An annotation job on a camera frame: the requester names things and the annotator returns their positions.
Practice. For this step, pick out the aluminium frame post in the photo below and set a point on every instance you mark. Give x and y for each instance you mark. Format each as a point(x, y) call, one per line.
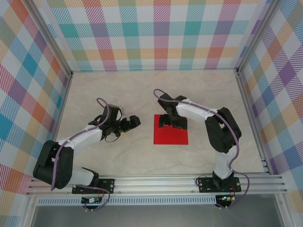
point(50, 37)
point(258, 35)

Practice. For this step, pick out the aluminium side rail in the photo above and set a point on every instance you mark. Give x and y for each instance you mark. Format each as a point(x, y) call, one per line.
point(251, 118)
point(63, 104)

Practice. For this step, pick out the aluminium mounting rail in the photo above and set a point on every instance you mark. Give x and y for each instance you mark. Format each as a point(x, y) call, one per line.
point(156, 184)

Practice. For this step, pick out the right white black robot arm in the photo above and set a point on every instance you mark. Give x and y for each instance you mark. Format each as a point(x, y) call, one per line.
point(196, 112)

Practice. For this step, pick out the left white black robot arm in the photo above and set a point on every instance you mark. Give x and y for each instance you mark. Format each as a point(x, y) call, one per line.
point(85, 137)

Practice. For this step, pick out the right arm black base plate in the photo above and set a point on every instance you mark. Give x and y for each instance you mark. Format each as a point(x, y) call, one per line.
point(206, 184)

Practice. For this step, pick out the grey metal panel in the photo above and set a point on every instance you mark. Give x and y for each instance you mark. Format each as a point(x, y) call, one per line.
point(154, 216)

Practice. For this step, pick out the red paper sheet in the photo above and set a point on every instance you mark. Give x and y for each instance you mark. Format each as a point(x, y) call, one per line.
point(170, 136)

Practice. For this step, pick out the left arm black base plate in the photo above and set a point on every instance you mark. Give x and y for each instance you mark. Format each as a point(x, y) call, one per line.
point(107, 185)

